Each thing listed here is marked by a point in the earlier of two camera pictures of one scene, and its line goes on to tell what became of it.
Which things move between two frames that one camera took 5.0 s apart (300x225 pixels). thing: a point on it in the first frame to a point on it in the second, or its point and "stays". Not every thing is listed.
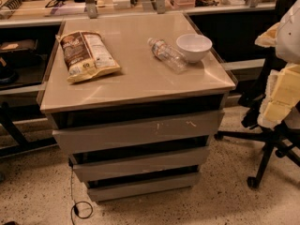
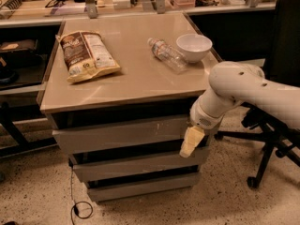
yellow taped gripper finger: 286,93 to 192,138
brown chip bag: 86,55 stays
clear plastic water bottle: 170,54 stays
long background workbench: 45,6 stays
